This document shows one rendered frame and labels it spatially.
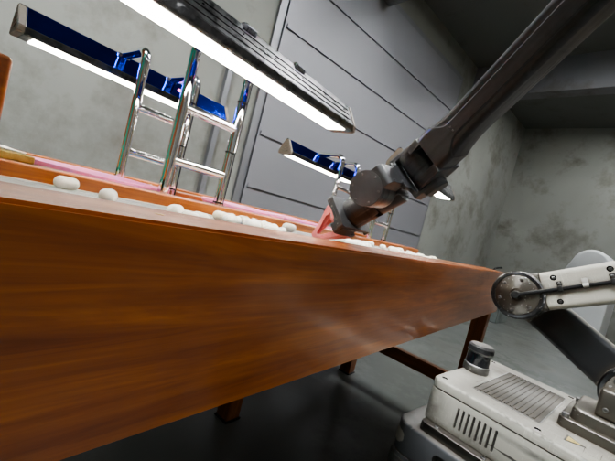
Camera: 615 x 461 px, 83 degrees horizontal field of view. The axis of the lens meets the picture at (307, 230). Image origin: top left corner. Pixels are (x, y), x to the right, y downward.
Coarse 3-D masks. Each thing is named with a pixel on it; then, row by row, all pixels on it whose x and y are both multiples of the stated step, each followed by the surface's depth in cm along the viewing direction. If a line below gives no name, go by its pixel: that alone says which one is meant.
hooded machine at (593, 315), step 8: (576, 256) 489; (584, 256) 481; (592, 256) 475; (600, 256) 468; (608, 256) 466; (568, 264) 493; (576, 264) 487; (584, 264) 480; (576, 312) 475; (584, 312) 469; (592, 312) 462; (600, 312) 456; (608, 312) 466; (592, 320) 461; (600, 320) 455; (608, 320) 479; (600, 328) 456
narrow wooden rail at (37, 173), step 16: (0, 160) 50; (16, 176) 52; (32, 176) 53; (48, 176) 55; (64, 176) 57; (80, 176) 58; (96, 192) 61; (128, 192) 65; (144, 192) 67; (160, 192) 73; (192, 208) 76; (208, 208) 79; (224, 208) 82; (304, 224) 107; (368, 240) 139
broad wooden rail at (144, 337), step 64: (0, 192) 21; (64, 192) 29; (0, 256) 20; (64, 256) 22; (128, 256) 25; (192, 256) 29; (256, 256) 35; (320, 256) 44; (384, 256) 58; (0, 320) 20; (64, 320) 23; (128, 320) 26; (192, 320) 31; (256, 320) 37; (320, 320) 47; (384, 320) 64; (448, 320) 99; (0, 384) 21; (64, 384) 24; (128, 384) 28; (192, 384) 33; (256, 384) 40; (0, 448) 22; (64, 448) 25
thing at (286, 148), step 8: (288, 144) 157; (296, 144) 161; (280, 152) 159; (288, 152) 156; (296, 152) 158; (304, 152) 164; (312, 152) 171; (304, 160) 164; (312, 160) 168; (320, 160) 175; (328, 160) 181; (328, 168) 179; (336, 168) 186; (344, 168) 194; (344, 176) 191; (352, 176) 200
